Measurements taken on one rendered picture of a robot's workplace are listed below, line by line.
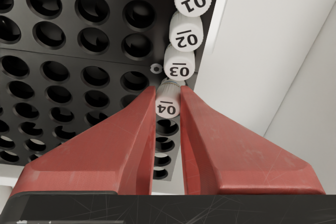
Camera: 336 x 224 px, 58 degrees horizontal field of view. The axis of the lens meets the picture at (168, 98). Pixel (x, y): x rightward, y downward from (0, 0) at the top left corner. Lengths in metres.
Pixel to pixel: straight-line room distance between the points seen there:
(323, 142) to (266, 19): 0.08
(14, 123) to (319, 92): 0.17
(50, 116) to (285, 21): 0.15
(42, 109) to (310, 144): 0.15
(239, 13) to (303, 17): 0.04
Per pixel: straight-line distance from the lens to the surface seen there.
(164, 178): 0.20
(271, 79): 0.23
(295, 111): 0.23
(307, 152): 0.21
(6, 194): 0.60
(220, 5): 0.18
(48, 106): 0.16
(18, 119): 0.18
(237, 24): 0.20
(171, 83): 0.15
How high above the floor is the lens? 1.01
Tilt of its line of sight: 47 degrees down
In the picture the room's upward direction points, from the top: 177 degrees counter-clockwise
